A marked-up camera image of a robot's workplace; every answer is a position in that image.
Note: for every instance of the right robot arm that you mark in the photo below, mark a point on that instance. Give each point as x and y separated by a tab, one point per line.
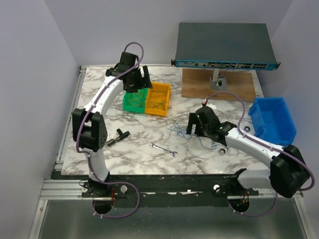
285	172

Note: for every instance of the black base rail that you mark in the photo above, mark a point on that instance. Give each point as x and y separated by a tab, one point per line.
128	191

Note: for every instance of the silver ratchet wrench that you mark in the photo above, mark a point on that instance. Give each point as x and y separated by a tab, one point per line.
224	150

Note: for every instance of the grey network switch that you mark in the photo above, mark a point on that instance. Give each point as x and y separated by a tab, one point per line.
224	46

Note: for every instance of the small open-end wrench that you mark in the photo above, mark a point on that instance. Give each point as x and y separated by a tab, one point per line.
172	153

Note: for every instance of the aluminium frame rail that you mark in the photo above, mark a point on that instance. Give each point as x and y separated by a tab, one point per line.
59	159

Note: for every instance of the orange plastic bin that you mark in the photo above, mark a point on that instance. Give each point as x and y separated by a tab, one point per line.
157	100

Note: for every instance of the wooden board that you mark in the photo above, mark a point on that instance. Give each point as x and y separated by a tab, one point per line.
195	83

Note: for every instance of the blue plastic bin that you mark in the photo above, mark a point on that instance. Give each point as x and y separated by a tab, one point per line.
272	121

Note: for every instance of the grey metal stand bracket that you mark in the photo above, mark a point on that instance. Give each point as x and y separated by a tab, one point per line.
217	81

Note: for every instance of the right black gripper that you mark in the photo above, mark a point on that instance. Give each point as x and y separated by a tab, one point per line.
194	118

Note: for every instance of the black T-handle tool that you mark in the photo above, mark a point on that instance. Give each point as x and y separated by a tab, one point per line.
120	137

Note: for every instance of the green plastic bin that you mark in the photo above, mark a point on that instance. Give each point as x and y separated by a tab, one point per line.
135	102

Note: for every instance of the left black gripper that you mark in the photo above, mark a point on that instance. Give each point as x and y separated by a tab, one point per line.
142	81

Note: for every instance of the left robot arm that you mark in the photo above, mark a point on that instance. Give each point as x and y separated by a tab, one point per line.
88	125

